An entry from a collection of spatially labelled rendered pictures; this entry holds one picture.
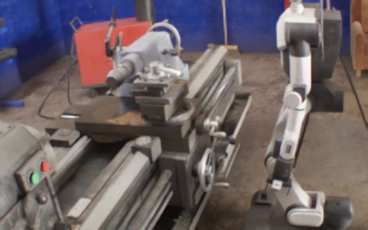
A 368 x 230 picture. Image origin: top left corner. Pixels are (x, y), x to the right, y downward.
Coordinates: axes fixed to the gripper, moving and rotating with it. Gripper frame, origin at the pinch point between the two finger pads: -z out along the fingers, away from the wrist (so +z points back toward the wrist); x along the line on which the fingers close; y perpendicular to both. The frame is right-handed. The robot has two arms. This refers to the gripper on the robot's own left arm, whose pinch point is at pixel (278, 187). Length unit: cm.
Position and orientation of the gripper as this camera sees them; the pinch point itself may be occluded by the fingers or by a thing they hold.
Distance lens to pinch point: 211.8
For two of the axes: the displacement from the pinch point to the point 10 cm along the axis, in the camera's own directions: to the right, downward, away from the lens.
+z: 0.9, -8.7, -4.8
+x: -9.5, -2.2, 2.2
